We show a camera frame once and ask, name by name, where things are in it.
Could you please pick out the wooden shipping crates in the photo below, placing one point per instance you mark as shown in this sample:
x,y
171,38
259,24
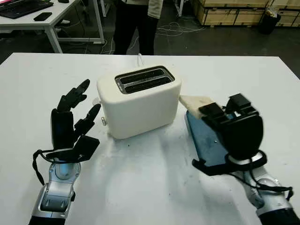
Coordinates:
x,y
234,11

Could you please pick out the black smartphone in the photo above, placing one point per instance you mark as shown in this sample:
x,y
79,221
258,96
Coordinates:
x,y
42,16

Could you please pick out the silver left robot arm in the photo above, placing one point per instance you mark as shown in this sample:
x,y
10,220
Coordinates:
x,y
54,192

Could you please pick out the white toaster lever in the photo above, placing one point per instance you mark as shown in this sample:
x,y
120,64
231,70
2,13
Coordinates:
x,y
96,101

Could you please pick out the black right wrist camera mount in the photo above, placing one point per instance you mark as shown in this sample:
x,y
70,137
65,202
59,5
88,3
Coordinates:
x,y
211,168

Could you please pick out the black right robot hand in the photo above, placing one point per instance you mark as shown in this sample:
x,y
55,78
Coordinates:
x,y
243,136

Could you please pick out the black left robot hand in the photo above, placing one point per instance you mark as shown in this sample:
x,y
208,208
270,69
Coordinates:
x,y
62,129

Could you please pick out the black waste bin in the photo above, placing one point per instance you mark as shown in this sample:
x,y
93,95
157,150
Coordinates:
x,y
269,23

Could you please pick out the black computer mouse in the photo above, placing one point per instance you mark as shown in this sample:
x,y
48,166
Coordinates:
x,y
63,1

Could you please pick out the blue oblong tray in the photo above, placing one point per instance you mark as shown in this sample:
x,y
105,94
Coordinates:
x,y
206,143

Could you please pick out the silver toaster knob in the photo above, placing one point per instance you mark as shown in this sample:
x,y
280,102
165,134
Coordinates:
x,y
103,121

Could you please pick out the slice of white bread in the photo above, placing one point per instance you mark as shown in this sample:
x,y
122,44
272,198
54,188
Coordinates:
x,y
193,103

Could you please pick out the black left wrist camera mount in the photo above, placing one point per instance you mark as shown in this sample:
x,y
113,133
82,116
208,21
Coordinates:
x,y
85,147

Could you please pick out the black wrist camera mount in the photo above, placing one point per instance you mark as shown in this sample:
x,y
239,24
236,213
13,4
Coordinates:
x,y
85,147
211,168

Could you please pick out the white office desk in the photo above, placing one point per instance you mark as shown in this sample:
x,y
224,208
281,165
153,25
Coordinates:
x,y
49,28

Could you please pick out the white two-slot toaster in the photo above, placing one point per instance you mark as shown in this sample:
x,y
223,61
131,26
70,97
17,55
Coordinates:
x,y
140,112

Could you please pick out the person in white jacket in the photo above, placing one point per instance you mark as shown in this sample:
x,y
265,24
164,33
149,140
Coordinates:
x,y
133,28

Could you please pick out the black keyboard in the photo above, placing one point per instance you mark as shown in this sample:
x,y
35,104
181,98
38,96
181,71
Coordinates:
x,y
21,8

